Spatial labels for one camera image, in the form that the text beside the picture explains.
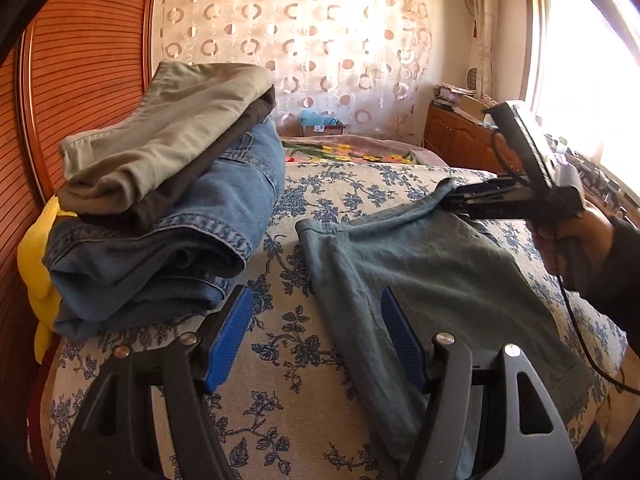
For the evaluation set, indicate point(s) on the wooden cabinet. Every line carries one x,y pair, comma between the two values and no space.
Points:
460,137

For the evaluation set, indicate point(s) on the person's right hand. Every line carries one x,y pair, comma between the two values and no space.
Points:
590,245

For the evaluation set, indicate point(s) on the folded dark brown pants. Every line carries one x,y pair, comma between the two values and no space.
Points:
200,175

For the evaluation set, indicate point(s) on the person's right forearm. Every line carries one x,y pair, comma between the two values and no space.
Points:
625,270

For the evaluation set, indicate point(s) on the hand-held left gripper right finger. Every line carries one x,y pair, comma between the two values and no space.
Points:
400,335

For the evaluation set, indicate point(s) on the wooden framed window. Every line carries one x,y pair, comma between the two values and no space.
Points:
580,70

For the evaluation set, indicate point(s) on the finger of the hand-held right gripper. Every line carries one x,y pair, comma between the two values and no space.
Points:
495,191
495,210

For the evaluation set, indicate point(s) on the beige window curtain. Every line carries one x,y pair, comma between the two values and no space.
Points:
485,35

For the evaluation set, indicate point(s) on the stack of papers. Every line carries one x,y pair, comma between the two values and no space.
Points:
450,95

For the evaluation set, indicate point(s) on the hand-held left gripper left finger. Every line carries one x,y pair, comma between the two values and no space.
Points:
232,340

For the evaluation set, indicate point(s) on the sheer circle-patterned curtain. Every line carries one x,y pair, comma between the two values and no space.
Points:
300,50

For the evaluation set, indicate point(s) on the cardboard box with blue bag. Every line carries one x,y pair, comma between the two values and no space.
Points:
320,122

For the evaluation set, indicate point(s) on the bed with floral sheet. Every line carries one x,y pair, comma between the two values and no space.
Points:
290,385

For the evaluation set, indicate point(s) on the teal pants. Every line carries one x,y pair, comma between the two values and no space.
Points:
440,280

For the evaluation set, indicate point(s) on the open cardboard box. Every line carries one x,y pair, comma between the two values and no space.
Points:
472,107

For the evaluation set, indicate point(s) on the yellow plush toy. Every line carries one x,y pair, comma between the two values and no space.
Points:
42,275

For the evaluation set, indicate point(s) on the colourful flower blanket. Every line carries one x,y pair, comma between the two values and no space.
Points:
350,152

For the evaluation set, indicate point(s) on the wooden slatted wardrobe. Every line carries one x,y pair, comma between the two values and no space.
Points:
85,70

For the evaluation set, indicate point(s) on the folded blue jeans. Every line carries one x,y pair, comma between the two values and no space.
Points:
175,255

